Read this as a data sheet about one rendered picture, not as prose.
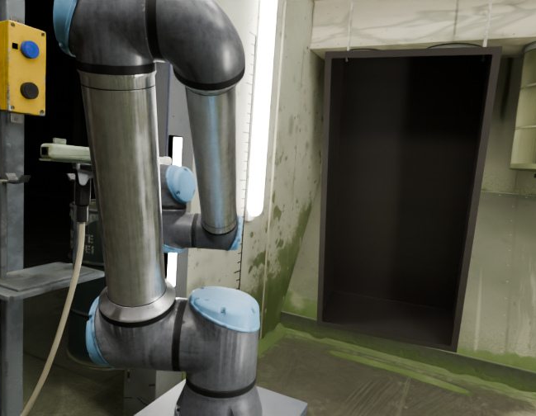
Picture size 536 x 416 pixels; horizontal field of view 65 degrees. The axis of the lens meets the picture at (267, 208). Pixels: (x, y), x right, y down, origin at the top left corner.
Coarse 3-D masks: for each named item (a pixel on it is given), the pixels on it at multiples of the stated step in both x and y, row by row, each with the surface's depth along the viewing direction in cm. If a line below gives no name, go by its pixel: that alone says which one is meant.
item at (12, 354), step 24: (0, 0) 125; (24, 0) 128; (24, 24) 129; (0, 120) 129; (0, 144) 130; (0, 168) 131; (0, 312) 136; (0, 336) 137; (0, 360) 138; (0, 384) 139; (0, 408) 140
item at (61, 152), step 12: (48, 144) 107; (60, 144) 109; (48, 156) 107; (60, 156) 109; (72, 156) 112; (84, 156) 115; (72, 168) 117; (84, 192) 117; (84, 204) 118; (84, 216) 118
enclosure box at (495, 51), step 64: (384, 64) 185; (448, 64) 176; (384, 128) 193; (448, 128) 183; (384, 192) 201; (448, 192) 191; (320, 256) 184; (384, 256) 210; (448, 256) 199; (320, 320) 193; (384, 320) 198; (448, 320) 197
